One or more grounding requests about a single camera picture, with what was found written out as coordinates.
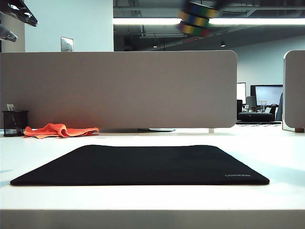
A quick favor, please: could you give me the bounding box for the orange cloth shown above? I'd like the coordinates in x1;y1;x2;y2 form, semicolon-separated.
23;123;100;138

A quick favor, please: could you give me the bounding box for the black mouse pad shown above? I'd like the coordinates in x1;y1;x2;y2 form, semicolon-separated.
10;144;270;187

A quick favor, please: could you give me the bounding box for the metal wall switch plate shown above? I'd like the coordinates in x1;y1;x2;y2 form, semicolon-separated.
60;36;74;52

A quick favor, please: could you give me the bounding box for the small white-screen monitor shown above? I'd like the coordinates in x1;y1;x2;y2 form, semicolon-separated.
237;82;246;104

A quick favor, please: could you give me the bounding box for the grey desk divider white edge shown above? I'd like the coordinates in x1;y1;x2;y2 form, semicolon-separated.
283;50;305;131

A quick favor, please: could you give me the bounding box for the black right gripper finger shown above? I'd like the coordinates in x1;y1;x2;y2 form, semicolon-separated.
214;0;231;11

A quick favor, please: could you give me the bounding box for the long linear ceiling light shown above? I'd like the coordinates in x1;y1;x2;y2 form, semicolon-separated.
112;18;305;26

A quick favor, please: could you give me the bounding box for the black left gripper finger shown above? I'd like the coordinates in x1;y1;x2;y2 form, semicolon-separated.
0;0;39;27
0;24;19;43

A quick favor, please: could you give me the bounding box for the black round ottoman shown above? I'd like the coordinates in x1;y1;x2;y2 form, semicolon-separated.
237;111;275;122

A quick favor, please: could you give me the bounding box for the large black-framed monitor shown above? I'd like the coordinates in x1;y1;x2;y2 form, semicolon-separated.
250;84;284;108

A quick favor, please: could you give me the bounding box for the wide grey desk divider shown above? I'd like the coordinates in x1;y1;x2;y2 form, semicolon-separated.
0;50;238;129

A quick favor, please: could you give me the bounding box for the black mesh pen holder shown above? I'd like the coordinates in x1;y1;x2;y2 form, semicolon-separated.
2;110;29;137

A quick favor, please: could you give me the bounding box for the multicoloured Rubik's cube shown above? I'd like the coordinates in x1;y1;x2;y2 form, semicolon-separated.
177;0;219;38

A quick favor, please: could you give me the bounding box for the grey monitor stand base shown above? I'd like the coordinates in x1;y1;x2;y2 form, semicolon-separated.
100;127;176;133

